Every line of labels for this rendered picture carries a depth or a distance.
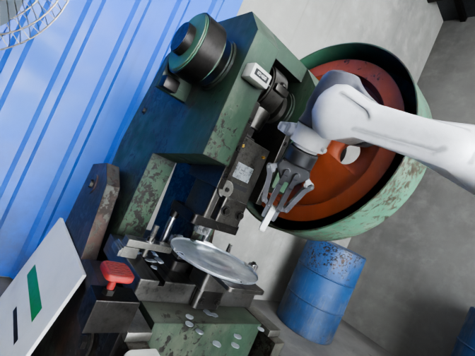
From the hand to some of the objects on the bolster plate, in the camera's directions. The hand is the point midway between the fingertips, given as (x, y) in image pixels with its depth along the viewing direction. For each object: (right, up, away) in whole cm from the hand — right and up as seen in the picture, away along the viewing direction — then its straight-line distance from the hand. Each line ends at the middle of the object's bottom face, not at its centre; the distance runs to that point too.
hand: (267, 217), depth 76 cm
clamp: (-37, -13, +13) cm, 42 cm away
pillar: (-34, -12, +23) cm, 43 cm away
